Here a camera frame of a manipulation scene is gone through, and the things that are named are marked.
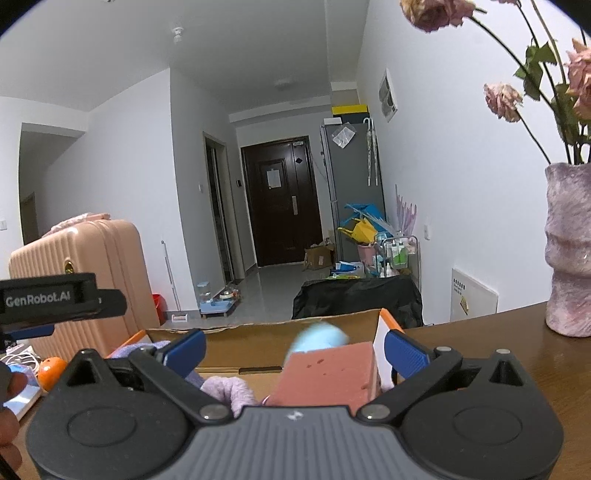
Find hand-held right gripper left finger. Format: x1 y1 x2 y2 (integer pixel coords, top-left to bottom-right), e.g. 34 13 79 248
46 329 235 426

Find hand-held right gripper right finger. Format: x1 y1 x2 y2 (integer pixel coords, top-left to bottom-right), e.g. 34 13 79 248
355 330 543 424

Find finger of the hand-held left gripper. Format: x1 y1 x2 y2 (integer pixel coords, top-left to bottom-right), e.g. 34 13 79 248
8 324 55 341

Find orange-edged cardboard box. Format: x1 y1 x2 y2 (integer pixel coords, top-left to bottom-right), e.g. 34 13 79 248
106 308 407 407

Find pink brick sponge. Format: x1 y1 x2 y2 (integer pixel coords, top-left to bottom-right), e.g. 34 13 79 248
268 342 382 409

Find light blue soft ball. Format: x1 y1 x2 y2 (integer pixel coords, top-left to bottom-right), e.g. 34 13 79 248
288 322 348 365

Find person's left hand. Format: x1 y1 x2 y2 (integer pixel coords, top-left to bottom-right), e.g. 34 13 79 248
0 362 29 480

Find white mop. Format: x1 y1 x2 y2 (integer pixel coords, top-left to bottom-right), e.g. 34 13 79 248
161 240 189 324

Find orange fruit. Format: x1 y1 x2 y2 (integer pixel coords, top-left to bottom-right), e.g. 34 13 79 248
37 356 69 393

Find pink ribbed suitcase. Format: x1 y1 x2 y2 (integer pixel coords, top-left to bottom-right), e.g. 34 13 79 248
8 219 160 363

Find blue pet feeder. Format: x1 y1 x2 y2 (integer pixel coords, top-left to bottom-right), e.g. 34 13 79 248
197 281 242 318

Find lavender fuzzy cloth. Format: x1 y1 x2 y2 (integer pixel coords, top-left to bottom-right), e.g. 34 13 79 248
111 340 259 416

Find white blue flat box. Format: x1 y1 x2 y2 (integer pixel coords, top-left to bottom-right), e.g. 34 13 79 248
7 364 44 420

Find pink cloth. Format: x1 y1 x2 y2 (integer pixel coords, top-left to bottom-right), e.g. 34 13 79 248
50 212 112 234

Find white board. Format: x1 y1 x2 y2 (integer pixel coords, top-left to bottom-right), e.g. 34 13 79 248
450 268 499 324

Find metal trolley with bottles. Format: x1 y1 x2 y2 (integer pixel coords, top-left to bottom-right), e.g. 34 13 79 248
375 234 421 278

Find blue yellow packets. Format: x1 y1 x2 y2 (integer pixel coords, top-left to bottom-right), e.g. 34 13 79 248
329 261 365 279

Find brown cardboard box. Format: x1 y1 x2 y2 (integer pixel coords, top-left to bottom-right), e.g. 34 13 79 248
302 244 335 271

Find yellow bag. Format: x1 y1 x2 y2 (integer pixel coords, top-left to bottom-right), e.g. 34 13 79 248
338 218 377 245

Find blue bag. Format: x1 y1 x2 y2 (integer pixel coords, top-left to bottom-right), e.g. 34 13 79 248
344 202 386 227

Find dark brown door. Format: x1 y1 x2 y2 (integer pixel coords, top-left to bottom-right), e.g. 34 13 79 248
241 136 323 268

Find grey refrigerator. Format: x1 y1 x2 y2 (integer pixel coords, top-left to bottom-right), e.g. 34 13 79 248
320 121 386 264

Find pink fuzzy vase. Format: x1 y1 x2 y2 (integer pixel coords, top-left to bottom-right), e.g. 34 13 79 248
544 161 591 337

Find folded pale umbrellas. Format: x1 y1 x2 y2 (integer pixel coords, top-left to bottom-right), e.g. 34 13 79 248
362 117 380 186

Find clear plastic bag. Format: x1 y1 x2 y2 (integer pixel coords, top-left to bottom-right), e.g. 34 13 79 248
331 126 356 149

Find yellow black box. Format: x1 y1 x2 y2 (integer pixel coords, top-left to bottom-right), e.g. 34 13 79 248
331 104 370 123

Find dried pink rose bouquet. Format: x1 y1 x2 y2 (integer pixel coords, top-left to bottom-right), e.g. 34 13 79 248
399 0 591 166

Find white cable bundle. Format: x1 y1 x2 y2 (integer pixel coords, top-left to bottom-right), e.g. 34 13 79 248
0 344 40 368

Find purple flower wall decal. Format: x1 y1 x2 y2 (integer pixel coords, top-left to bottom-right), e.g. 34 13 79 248
394 184 417 236

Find white wall panel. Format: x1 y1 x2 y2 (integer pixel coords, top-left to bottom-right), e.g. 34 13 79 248
378 68 399 123

